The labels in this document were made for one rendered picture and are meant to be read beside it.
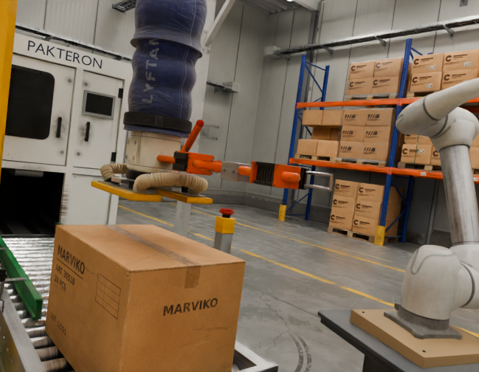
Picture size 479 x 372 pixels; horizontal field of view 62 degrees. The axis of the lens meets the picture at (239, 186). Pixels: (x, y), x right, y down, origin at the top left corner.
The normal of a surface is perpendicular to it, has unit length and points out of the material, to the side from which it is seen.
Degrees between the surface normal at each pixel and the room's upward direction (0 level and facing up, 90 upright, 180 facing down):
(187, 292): 90
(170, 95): 75
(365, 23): 90
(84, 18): 90
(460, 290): 89
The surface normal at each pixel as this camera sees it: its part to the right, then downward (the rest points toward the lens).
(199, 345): 0.66, 0.12
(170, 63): 0.40, -0.27
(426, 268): -0.58, -0.29
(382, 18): -0.74, -0.06
